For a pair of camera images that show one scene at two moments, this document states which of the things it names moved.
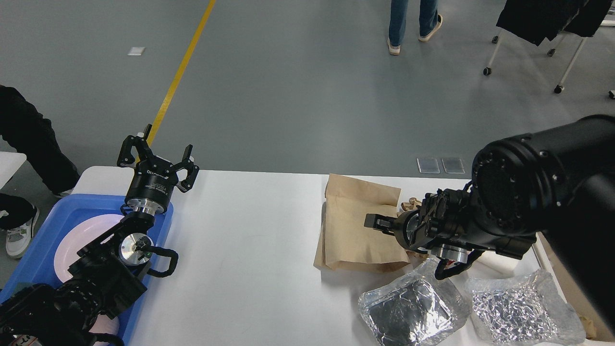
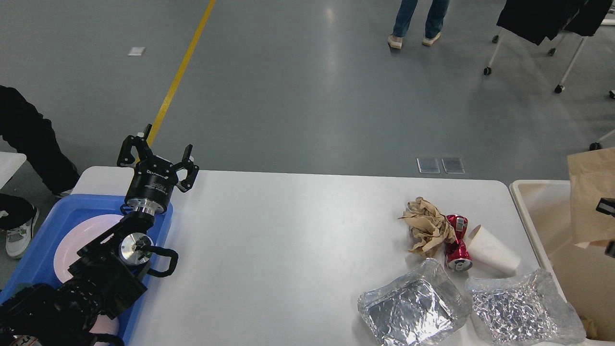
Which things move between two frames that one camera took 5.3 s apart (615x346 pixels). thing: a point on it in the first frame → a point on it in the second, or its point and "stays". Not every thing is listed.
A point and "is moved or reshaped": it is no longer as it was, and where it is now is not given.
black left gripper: [154, 179] stays
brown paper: [416, 254] is moved or reshaped
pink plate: [79, 236] stays
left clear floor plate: [428, 165] stays
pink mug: [103, 324] stays
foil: [524, 310] stays
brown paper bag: [345, 242] is moved or reshaped
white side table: [10, 162] stays
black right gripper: [408, 228] → [610, 250]
